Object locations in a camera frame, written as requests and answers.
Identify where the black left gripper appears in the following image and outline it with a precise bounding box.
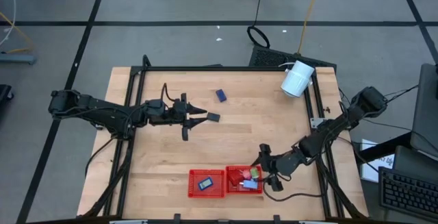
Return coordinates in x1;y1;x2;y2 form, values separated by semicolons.
145;92;209;142

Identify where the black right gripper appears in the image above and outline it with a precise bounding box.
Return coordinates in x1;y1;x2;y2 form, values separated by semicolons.
251;143;302;192

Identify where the light blue wall charger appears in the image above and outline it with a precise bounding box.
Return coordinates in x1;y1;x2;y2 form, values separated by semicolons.
240;179;259;190

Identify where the small blue-framed digital display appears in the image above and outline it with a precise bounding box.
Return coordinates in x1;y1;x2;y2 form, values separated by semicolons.
197;176;214;191

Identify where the red slotted plastic basket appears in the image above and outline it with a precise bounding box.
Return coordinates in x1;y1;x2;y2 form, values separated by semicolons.
224;164;263;195
188;169;227;199

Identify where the black perforated box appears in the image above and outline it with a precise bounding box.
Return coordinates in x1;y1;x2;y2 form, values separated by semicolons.
248;45;338;74

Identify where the white cylindrical device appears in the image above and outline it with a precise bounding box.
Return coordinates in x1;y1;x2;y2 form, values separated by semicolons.
280;60;315;99

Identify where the white paper sheet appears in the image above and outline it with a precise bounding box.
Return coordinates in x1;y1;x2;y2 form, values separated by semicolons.
359;138;396;184

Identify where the black desk bar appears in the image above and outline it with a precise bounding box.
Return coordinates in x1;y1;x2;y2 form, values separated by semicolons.
355;131;413;165

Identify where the black computer keyboard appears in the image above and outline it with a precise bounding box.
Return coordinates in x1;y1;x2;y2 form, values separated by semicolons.
378;166;438;222

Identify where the dark grey monitor base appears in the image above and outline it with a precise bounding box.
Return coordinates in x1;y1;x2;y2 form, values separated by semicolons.
392;145;438;180

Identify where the grey monitor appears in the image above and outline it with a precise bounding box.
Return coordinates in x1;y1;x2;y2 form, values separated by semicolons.
409;62;438;160

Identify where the grey floor base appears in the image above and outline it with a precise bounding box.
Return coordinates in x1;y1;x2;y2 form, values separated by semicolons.
0;52;37;66

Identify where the black floor object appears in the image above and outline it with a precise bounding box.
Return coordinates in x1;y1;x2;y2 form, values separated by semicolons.
0;84;14;112

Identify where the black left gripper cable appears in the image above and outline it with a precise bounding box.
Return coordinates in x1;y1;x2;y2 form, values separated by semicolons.
160;82;182;103

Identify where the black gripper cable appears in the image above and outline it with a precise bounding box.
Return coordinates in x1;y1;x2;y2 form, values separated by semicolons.
160;82;182;103
262;179;325;203

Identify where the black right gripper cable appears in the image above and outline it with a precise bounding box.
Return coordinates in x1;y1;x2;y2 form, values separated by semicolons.
262;179;325;203

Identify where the black aluminium table frame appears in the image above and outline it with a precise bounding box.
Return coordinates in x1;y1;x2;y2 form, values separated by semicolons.
77;54;369;220

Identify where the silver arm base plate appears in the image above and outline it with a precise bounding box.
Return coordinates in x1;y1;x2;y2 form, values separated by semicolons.
310;116;326;129

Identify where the black arm base cable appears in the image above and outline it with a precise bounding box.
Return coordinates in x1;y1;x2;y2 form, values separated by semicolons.
84;136;116;177

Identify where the black cable with loop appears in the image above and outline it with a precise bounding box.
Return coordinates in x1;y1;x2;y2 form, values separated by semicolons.
246;0;271;49

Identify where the long yellow cable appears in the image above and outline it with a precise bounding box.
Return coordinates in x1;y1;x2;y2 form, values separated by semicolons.
296;0;324;54

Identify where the thin yellow floor cable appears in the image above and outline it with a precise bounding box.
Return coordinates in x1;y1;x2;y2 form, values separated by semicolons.
0;11;35;54

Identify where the thin white cable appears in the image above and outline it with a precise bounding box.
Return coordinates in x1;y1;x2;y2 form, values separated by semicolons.
0;0;17;47

